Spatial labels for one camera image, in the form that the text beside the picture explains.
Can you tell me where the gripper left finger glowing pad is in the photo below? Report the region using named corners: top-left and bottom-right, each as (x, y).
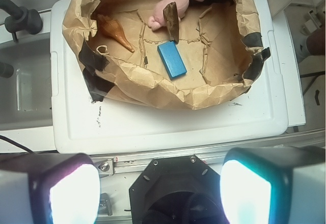
top-left (1, 153), bottom-right (100, 223)

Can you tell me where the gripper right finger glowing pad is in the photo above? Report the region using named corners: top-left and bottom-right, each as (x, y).
top-left (220, 146), bottom-right (325, 223)

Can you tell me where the orange conch shell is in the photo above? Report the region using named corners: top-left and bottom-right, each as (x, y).
top-left (97, 14), bottom-right (135, 52)

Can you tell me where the white plastic cooler lid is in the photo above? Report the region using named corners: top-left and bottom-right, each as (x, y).
top-left (50, 0), bottom-right (289, 154)

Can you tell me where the white sink basin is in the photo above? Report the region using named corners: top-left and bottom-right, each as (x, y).
top-left (1, 33), bottom-right (52, 130)

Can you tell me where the blue rectangular block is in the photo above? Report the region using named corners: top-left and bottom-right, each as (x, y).
top-left (157, 41), bottom-right (187, 80)

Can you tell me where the crumpled brown paper bag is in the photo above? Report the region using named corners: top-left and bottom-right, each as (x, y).
top-left (63, 0), bottom-right (270, 110)

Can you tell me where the dark grey faucet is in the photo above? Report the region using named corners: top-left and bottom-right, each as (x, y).
top-left (1, 0), bottom-right (43, 43)

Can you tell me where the brown wood bark piece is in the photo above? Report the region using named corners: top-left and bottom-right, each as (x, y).
top-left (163, 2), bottom-right (179, 43)

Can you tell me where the pink plush bunny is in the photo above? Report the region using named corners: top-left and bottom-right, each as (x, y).
top-left (147, 0), bottom-right (204, 31)

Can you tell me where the metal corner bracket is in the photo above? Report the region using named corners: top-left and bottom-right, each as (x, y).
top-left (93, 159), bottom-right (114, 178)

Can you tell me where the aluminium extrusion rail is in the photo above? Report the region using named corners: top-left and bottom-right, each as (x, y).
top-left (91, 128), bottom-right (325, 174)

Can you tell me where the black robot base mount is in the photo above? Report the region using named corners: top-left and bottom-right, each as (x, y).
top-left (129, 155), bottom-right (228, 223)

